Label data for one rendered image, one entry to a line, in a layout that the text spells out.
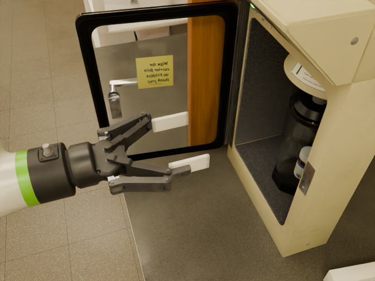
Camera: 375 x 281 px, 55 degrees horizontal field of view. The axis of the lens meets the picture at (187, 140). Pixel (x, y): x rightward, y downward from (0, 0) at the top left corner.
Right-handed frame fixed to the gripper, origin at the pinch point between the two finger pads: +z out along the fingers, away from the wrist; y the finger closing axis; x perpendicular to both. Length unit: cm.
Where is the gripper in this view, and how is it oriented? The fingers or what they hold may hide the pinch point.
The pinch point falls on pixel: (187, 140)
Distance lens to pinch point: 64.4
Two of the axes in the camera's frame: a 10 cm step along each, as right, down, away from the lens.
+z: 9.5, -2.3, 2.2
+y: -3.1, -6.8, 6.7
